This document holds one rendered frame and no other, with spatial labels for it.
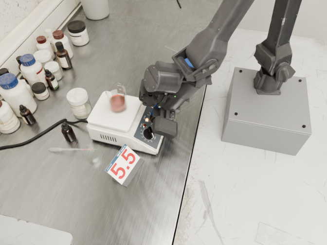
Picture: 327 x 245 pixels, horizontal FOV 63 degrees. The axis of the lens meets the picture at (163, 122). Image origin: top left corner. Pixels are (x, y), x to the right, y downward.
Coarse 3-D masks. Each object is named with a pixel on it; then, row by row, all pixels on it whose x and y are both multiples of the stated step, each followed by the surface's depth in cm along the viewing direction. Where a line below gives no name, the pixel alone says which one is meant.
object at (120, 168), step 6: (126, 150) 71; (120, 156) 70; (126, 156) 71; (132, 156) 72; (114, 162) 69; (120, 162) 70; (126, 162) 71; (132, 162) 72; (114, 168) 68; (120, 168) 69; (126, 168) 70; (114, 174) 68; (120, 174) 69; (126, 174) 70; (120, 180) 68
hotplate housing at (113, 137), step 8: (136, 120) 73; (88, 128) 72; (96, 128) 72; (104, 128) 71; (136, 128) 72; (96, 136) 74; (104, 136) 73; (112, 136) 72; (120, 136) 70; (128, 136) 70; (112, 144) 76; (120, 144) 74; (128, 144) 73; (136, 144) 71; (144, 144) 71; (160, 144) 74; (144, 152) 74; (152, 152) 72
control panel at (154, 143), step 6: (150, 108) 77; (144, 114) 75; (150, 114) 76; (144, 120) 74; (138, 126) 72; (144, 126) 73; (150, 126) 74; (138, 132) 71; (138, 138) 71; (144, 138) 72; (156, 138) 73; (150, 144) 72; (156, 144) 73
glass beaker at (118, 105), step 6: (114, 84) 70; (120, 84) 70; (108, 90) 70; (114, 90) 71; (120, 90) 71; (108, 96) 67; (120, 96) 66; (126, 96) 70; (108, 102) 70; (114, 102) 68; (120, 102) 68; (126, 102) 70; (114, 108) 70; (120, 108) 70; (126, 108) 72
